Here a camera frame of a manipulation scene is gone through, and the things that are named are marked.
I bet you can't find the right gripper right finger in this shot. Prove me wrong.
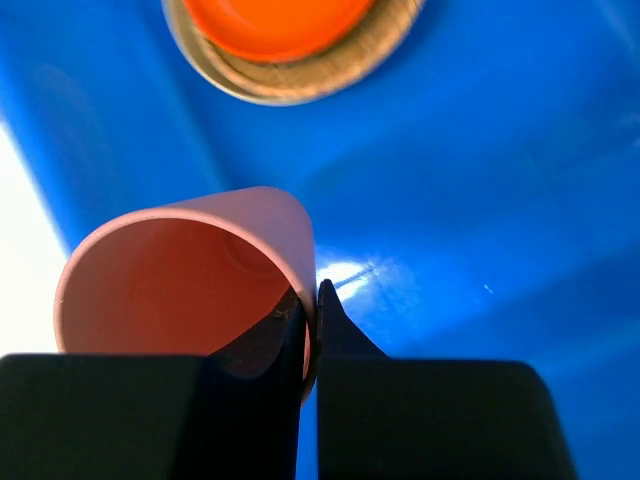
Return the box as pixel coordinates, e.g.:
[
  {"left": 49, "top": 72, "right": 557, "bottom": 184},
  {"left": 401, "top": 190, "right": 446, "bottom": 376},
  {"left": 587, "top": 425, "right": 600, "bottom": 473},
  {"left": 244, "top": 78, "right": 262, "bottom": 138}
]
[{"left": 317, "top": 281, "right": 577, "bottom": 479}]

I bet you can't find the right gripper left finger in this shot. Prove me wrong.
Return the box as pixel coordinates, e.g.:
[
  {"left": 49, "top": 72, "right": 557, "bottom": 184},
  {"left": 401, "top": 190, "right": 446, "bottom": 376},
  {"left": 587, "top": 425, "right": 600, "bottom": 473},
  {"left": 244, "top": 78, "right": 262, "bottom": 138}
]
[{"left": 1, "top": 291, "right": 306, "bottom": 479}]

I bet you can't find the pink plastic cup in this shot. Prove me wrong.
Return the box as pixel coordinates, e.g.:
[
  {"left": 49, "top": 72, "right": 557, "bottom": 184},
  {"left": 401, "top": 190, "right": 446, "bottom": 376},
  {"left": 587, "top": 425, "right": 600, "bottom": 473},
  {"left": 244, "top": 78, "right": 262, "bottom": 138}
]
[{"left": 54, "top": 186, "right": 317, "bottom": 397}]

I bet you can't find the orange round plate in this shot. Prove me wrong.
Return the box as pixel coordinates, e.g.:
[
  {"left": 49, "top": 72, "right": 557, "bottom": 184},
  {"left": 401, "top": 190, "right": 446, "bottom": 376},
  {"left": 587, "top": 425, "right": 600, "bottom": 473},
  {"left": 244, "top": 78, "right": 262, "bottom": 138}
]
[{"left": 183, "top": 0, "right": 373, "bottom": 63}]

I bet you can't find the green-rimmed bamboo woven plate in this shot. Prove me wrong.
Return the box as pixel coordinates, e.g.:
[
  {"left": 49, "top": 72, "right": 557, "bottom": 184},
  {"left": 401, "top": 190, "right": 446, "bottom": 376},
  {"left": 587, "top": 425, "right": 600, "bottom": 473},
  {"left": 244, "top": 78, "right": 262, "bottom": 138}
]
[{"left": 162, "top": 1, "right": 425, "bottom": 106}]

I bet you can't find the blue plastic bin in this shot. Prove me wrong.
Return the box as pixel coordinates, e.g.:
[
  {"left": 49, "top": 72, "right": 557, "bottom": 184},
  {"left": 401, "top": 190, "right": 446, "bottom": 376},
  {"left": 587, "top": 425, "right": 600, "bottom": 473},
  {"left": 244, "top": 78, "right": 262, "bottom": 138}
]
[{"left": 1, "top": 1, "right": 639, "bottom": 479}]

